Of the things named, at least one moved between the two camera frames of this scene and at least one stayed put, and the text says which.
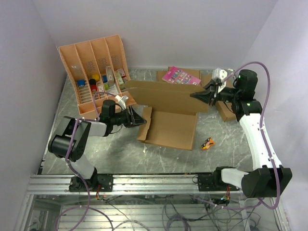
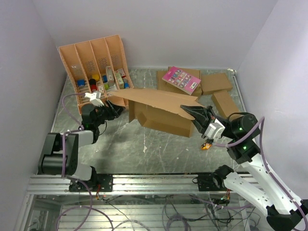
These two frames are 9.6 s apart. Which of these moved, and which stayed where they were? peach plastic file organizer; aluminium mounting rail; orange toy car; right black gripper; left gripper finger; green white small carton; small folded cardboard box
Moved: right black gripper; left gripper finger
Stayed: green white small carton; peach plastic file organizer; aluminium mounting rail; small folded cardboard box; orange toy car
